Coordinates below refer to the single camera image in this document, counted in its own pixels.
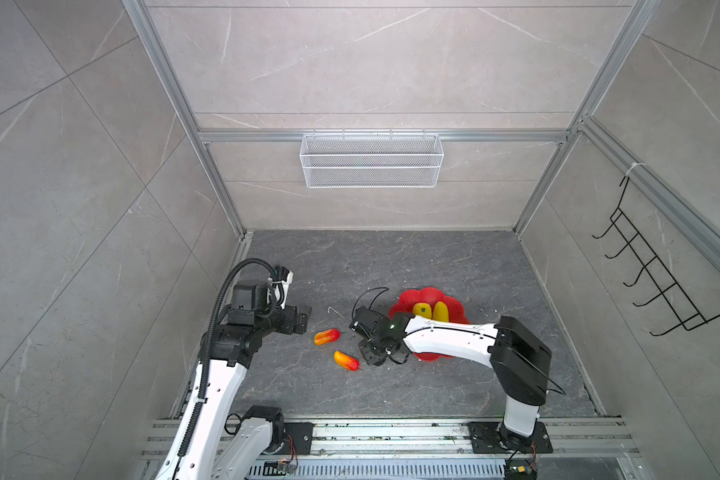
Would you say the black wire hook rack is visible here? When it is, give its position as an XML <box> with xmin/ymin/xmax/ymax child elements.
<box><xmin>591</xmin><ymin>175</ymin><xmax>720</xmax><ymax>337</ymax></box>

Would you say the long yellow fake fruit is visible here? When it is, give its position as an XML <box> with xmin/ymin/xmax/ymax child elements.
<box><xmin>432</xmin><ymin>301</ymin><xmax>450</xmax><ymax>323</ymax></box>

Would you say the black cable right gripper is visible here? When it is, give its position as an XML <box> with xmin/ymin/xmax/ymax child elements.
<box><xmin>351</xmin><ymin>286</ymin><xmax>391</xmax><ymax>322</ymax></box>

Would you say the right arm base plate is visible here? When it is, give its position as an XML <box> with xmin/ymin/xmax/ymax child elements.
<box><xmin>467</xmin><ymin>422</ymin><xmax>553</xmax><ymax>454</ymax></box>

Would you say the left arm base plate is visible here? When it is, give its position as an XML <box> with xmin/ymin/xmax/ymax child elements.
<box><xmin>264</xmin><ymin>422</ymin><xmax>314</xmax><ymax>456</ymax></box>

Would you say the aluminium rail at front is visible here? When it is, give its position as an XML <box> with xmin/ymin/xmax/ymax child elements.
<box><xmin>134</xmin><ymin>417</ymin><xmax>651</xmax><ymax>479</ymax></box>

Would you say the red orange fake mango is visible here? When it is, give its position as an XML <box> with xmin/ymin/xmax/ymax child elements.
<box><xmin>313</xmin><ymin>329</ymin><xmax>341</xmax><ymax>346</ymax></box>
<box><xmin>333</xmin><ymin>351</ymin><xmax>360</xmax><ymax>371</ymax></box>

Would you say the round yellow fake lemon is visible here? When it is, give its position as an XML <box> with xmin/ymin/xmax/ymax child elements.
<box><xmin>412</xmin><ymin>302</ymin><xmax>433</xmax><ymax>320</ymax></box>

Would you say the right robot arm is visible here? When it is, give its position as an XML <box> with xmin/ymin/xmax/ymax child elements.
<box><xmin>349</xmin><ymin>307</ymin><xmax>565</xmax><ymax>442</ymax></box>

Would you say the red flower-shaped fruit bowl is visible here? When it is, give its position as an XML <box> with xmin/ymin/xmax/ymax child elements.
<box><xmin>388</xmin><ymin>286</ymin><xmax>472</xmax><ymax>363</ymax></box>

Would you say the white wire mesh basket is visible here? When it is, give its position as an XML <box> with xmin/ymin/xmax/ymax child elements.
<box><xmin>299</xmin><ymin>133</ymin><xmax>444</xmax><ymax>189</ymax></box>

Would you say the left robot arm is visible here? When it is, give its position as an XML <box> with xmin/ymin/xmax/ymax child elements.
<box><xmin>156</xmin><ymin>306</ymin><xmax>312</xmax><ymax>479</ymax></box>

